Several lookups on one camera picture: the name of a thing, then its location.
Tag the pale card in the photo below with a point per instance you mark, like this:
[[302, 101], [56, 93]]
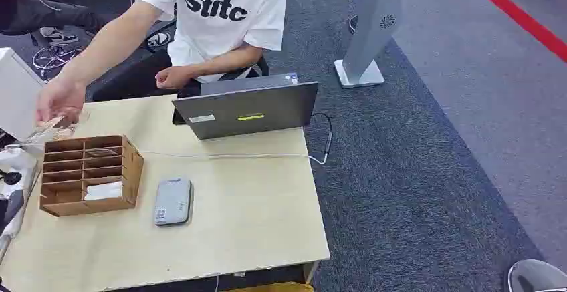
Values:
[[51, 123]]

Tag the grey laptop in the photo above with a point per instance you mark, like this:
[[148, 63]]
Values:
[[248, 108]]

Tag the yellow box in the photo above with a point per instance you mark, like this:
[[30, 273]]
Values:
[[274, 288]]

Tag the pale wooden desk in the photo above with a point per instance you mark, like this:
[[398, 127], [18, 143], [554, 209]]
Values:
[[230, 219]]

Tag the person's right hand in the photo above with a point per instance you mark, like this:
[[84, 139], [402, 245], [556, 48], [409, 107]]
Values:
[[60, 99]]

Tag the grey flat card reader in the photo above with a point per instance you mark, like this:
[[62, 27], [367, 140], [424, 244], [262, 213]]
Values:
[[172, 201]]

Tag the person in dark clothes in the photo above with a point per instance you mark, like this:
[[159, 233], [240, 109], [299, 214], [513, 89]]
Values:
[[31, 6]]

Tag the wooden slotted card box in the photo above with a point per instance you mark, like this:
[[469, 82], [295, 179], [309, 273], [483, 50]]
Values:
[[110, 201]]

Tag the person's left hand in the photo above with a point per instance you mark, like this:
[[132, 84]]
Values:
[[172, 77]]

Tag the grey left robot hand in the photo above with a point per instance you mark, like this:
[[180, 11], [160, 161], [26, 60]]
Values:
[[42, 136]]

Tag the grey rounded object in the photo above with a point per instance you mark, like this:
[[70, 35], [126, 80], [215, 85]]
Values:
[[538, 276]]

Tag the person in white shirt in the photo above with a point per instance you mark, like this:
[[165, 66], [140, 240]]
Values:
[[221, 11]]

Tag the person's hand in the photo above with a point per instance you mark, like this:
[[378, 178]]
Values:
[[172, 77], [60, 99]]

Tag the grey standing pillar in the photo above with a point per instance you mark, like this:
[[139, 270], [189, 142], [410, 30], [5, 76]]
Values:
[[374, 29]]

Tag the white box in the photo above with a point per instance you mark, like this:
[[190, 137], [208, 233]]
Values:
[[15, 91]]

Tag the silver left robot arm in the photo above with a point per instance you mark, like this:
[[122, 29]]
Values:
[[17, 166]]

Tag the white card stack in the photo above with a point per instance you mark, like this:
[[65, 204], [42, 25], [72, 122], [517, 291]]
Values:
[[104, 191]]

